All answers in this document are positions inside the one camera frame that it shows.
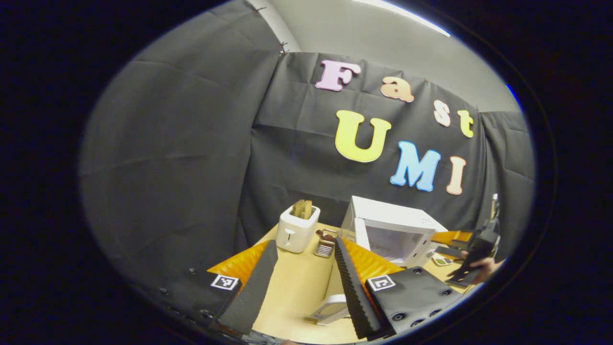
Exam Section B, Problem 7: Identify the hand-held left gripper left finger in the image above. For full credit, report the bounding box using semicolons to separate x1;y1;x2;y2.
163;240;278;336

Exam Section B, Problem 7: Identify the metal utensil holder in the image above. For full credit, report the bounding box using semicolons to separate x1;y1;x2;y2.
314;229;338;258

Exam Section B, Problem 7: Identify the white toaster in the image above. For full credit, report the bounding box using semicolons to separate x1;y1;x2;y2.
276;205;320;253

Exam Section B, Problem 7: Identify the large ceiling light panel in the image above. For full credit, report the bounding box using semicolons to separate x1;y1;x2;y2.
354;0;451;37

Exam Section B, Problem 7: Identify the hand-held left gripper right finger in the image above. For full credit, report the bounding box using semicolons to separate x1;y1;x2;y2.
334;237;463;342

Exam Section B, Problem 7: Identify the brown toast slice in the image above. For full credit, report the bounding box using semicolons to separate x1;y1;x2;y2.
292;199;313;220

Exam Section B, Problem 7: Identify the white microwave oven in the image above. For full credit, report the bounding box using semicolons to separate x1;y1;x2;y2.
306;195;448;326

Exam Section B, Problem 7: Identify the black backdrop cloth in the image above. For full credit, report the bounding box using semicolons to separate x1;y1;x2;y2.
79;0;536;288

